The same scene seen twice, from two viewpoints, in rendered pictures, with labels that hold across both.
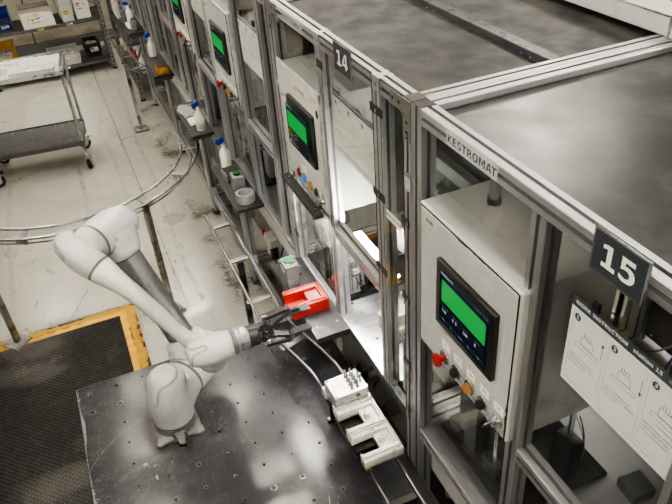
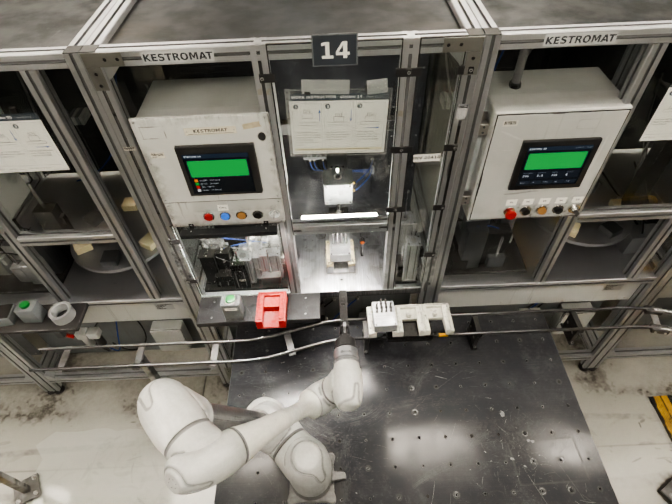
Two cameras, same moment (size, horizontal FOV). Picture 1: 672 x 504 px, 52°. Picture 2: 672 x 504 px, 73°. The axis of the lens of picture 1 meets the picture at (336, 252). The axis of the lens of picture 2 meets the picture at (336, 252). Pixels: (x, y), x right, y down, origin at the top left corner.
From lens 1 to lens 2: 185 cm
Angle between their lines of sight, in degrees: 51
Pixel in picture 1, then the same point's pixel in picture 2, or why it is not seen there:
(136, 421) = not seen: outside the picture
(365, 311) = (306, 276)
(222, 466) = (378, 447)
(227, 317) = (86, 433)
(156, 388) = (319, 467)
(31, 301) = not seen: outside the picture
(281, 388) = (314, 376)
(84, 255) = (228, 450)
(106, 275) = (257, 438)
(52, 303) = not seen: outside the picture
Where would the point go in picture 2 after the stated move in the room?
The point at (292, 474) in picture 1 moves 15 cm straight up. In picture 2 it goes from (407, 394) to (410, 379)
